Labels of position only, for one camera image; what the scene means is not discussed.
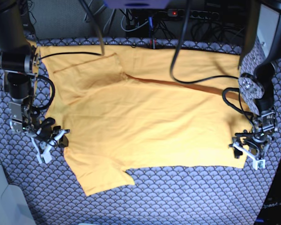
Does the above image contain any black power strip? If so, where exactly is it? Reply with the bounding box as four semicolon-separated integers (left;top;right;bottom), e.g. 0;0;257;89
166;9;220;20

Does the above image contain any white plastic bin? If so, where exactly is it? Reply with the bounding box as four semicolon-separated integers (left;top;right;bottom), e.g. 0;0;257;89
0;163;36;225

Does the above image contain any red black table clamp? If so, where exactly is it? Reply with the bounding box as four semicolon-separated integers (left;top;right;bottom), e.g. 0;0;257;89
149;39;156;49

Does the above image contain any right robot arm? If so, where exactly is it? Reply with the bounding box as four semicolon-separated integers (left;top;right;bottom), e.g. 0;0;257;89
0;0;69;164

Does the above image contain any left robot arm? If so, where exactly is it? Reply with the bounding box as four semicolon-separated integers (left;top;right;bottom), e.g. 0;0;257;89
222;0;281;170

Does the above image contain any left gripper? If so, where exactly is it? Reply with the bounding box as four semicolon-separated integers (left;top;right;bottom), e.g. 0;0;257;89
229;126;275;170

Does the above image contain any yellow T-shirt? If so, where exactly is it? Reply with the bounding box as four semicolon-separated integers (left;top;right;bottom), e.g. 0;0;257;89
40;45;250;195

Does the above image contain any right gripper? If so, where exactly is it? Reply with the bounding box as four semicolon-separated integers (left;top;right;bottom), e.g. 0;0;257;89
24;117;70;164

